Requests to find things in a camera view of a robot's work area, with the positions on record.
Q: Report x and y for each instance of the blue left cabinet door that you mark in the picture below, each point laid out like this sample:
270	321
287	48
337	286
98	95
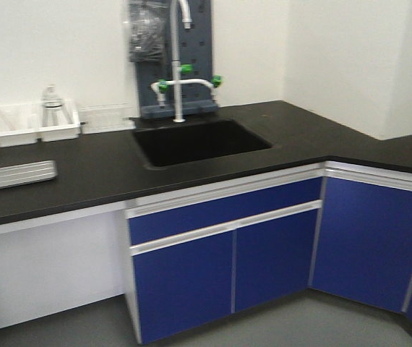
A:
183	286

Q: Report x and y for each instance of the clear plastic rack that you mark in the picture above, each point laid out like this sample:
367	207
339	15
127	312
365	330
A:
106	118

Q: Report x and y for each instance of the bag of drying pegs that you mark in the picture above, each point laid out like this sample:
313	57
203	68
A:
147	23

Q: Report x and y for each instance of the white lab faucet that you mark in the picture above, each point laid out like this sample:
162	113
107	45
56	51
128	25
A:
177	67

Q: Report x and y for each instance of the silver metal tray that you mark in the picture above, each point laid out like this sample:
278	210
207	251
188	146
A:
29	173

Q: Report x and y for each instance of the black sink basin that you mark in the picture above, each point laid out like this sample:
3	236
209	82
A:
187	143

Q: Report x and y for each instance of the grey pegboard drying rack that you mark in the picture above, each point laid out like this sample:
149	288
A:
196	48

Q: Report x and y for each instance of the clear glass flask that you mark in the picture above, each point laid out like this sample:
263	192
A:
51	104

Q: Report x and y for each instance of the blue middle cabinet door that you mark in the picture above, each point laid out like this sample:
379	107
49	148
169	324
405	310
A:
273	258

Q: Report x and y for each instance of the blue corner cabinet door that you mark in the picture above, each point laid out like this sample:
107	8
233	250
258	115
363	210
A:
364	249

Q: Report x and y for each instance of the white plastic rack tray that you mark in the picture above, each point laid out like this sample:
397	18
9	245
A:
22	124

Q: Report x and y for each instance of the blue cabinet drawer front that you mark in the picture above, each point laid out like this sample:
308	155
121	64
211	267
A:
191	217

